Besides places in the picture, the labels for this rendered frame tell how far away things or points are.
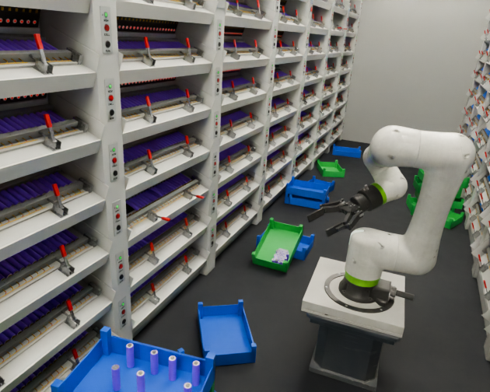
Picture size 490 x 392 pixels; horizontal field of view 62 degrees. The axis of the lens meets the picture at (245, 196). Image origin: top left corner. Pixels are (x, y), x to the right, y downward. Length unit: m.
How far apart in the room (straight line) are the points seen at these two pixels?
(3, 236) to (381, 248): 1.12
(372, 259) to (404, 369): 0.55
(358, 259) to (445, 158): 0.46
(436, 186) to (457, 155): 0.12
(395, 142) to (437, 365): 1.02
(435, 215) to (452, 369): 0.77
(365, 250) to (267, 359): 0.60
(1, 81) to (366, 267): 1.20
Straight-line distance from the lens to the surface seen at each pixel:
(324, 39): 3.84
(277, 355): 1.77
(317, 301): 1.53
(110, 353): 1.19
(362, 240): 1.47
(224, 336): 1.82
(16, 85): 1.11
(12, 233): 1.19
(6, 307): 1.27
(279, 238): 2.43
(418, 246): 1.47
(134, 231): 1.57
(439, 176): 1.31
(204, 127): 1.91
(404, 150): 1.26
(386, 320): 1.52
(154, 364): 1.09
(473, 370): 1.99
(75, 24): 1.31
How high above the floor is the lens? 1.19
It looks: 22 degrees down
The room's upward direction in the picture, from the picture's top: 4 degrees clockwise
